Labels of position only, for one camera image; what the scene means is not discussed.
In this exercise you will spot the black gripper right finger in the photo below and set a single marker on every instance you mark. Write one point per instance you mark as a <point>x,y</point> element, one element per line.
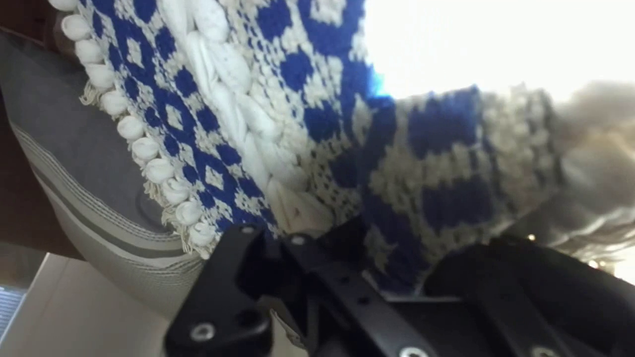
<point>549,305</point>

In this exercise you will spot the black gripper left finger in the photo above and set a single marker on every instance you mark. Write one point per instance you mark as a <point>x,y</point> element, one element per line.
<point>231,311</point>

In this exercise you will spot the blue white patterned pillow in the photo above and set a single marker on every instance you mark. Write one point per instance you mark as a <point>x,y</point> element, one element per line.
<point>318,120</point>

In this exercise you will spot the grey striped pillow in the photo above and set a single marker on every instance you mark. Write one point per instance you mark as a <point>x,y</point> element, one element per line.
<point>72,166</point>

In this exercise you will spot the white striped board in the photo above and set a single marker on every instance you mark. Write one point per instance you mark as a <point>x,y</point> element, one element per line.
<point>80,311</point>

